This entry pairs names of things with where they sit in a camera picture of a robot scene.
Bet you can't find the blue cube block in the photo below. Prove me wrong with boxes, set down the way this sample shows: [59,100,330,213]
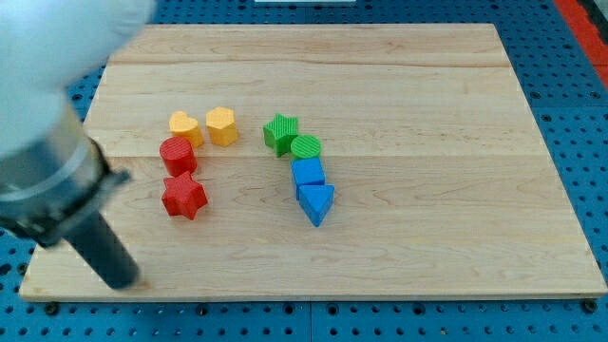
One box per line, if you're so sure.
[291,157,326,200]

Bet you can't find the green cylinder block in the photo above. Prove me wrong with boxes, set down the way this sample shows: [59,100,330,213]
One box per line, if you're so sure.
[290,135,322,160]

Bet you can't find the yellow hexagon block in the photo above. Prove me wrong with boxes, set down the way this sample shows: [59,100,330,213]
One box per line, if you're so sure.
[206,106,238,146]

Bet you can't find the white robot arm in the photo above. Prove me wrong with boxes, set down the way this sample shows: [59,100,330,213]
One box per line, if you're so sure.
[1,0,156,245]

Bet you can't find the yellow heart block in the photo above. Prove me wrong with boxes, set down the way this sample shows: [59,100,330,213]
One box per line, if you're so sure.
[169,111,204,147]

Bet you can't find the red cylinder block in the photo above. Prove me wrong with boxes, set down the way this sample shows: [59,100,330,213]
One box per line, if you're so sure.
[159,137,198,177]

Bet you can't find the black cylindrical pointer tool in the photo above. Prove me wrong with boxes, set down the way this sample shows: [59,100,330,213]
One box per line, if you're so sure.
[64,212,140,290]

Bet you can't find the red strip at corner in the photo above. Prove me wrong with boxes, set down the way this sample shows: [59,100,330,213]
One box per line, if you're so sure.
[554,0,607,86]

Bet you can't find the blue triangle block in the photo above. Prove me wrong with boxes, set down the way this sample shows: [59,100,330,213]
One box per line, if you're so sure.
[298,184,335,227]

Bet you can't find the red star block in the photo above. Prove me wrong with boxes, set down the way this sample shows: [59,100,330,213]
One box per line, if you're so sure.
[161,171,208,220]

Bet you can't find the light wooden board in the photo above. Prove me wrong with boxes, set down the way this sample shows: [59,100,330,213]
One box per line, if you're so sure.
[20,24,607,302]

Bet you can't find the green star block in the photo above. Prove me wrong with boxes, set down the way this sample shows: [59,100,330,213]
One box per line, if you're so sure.
[262,113,298,157]

